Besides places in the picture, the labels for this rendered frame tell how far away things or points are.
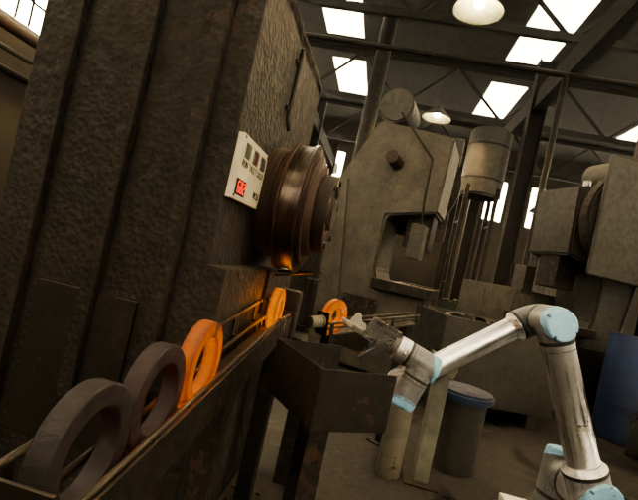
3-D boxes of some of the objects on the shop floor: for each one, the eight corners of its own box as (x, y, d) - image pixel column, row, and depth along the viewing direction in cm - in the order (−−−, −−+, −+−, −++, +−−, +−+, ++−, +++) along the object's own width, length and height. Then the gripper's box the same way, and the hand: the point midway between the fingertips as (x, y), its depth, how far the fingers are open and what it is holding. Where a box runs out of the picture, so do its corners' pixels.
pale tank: (431, 328, 971) (475, 121, 978) (426, 323, 1062) (467, 134, 1069) (474, 338, 959) (520, 129, 966) (465, 332, 1050) (507, 141, 1057)
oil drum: (608, 445, 363) (632, 334, 365) (576, 421, 422) (596, 325, 424) (690, 466, 356) (712, 353, 357) (645, 438, 414) (665, 341, 416)
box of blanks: (425, 411, 345) (446, 311, 346) (393, 379, 427) (411, 298, 428) (549, 434, 358) (570, 336, 359) (494, 398, 440) (512, 319, 442)
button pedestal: (404, 486, 214) (432, 356, 215) (401, 464, 238) (427, 347, 239) (438, 496, 212) (466, 364, 213) (432, 473, 235) (457, 355, 236)
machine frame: (-106, 525, 124) (41, -103, 127) (117, 407, 231) (194, 67, 234) (141, 610, 114) (296, -71, 117) (255, 445, 221) (334, 91, 224)
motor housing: (266, 484, 188) (295, 356, 189) (278, 462, 210) (303, 347, 211) (297, 493, 186) (325, 364, 187) (305, 470, 208) (330, 354, 209)
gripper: (402, 331, 166) (351, 302, 169) (403, 335, 158) (350, 303, 160) (390, 352, 167) (339, 321, 169) (390, 357, 158) (337, 324, 161)
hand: (343, 321), depth 165 cm, fingers closed
